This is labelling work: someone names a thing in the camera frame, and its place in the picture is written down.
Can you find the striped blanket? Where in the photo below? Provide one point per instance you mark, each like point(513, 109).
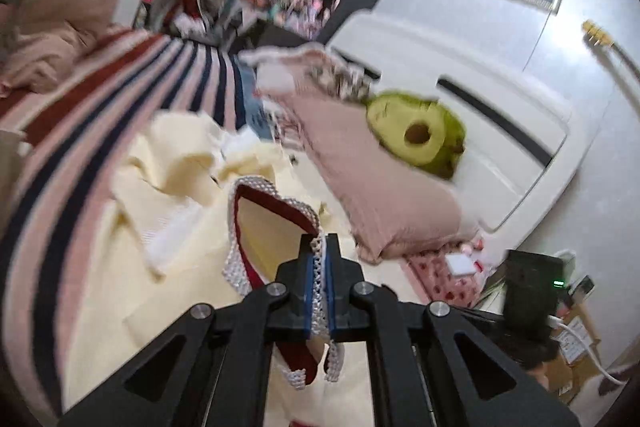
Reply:
point(100, 107)

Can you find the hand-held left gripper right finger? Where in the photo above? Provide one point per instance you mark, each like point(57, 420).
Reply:
point(328, 292)

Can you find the white card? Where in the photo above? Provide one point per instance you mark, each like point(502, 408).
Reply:
point(460, 265)

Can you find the red lace-trimmed garment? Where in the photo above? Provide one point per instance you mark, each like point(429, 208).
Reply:
point(260, 204)

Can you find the green avocado plush toy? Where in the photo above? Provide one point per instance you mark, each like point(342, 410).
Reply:
point(395, 117)

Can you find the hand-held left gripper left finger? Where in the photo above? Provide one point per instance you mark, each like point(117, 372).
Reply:
point(309, 292)

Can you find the yellow guitar headstock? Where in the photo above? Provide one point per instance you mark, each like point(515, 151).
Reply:
point(597, 34)

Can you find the white headboard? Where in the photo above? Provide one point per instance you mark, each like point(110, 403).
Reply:
point(450, 52)

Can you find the white and pink pillow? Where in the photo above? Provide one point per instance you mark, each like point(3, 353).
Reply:
point(280, 67)

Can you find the cream garment with white collar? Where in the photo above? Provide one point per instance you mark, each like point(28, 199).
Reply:
point(175, 297)

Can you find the pink and grey quilt pile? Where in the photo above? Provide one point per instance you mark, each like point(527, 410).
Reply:
point(55, 17)

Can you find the cardboard box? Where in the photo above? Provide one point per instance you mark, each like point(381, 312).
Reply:
point(580, 332)

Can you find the camouflage cloth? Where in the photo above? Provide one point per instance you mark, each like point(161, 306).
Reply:
point(345, 82)

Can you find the black desk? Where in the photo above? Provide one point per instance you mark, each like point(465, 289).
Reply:
point(275, 37)

